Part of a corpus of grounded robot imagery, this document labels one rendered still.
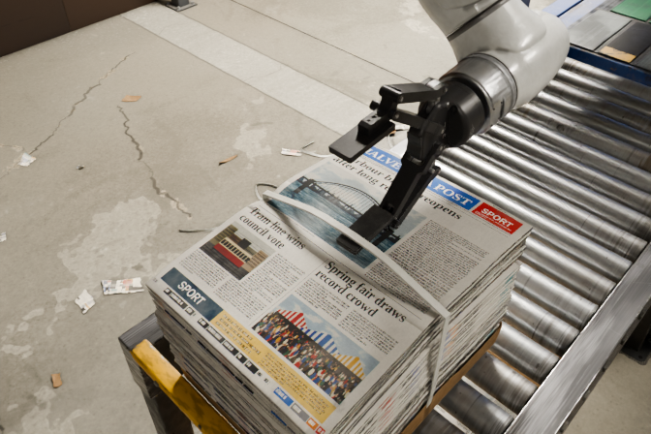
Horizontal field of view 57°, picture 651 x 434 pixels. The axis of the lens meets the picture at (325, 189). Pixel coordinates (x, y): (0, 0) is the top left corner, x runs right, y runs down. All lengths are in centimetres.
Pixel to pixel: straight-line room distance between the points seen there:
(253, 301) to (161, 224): 165
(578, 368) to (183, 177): 185
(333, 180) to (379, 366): 29
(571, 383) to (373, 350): 39
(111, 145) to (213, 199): 59
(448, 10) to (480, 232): 28
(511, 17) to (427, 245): 30
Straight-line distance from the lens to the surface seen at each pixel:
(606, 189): 130
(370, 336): 65
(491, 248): 75
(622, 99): 159
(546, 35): 84
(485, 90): 75
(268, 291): 69
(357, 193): 80
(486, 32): 80
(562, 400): 94
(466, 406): 90
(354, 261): 71
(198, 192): 242
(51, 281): 225
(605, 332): 103
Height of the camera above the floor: 156
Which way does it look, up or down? 41 degrees down
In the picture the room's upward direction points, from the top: straight up
